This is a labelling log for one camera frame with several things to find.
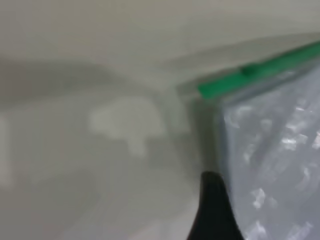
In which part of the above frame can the clear plastic zip bag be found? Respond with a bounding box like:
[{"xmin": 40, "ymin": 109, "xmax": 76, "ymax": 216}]
[{"xmin": 174, "ymin": 39, "xmax": 320, "ymax": 240}]

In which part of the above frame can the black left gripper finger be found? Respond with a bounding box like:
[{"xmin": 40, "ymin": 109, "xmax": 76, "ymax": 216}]
[{"xmin": 187, "ymin": 170, "xmax": 245, "ymax": 240}]

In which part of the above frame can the green zipper slider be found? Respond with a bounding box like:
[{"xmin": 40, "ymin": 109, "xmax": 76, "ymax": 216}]
[{"xmin": 240, "ymin": 64, "xmax": 261, "ymax": 77}]

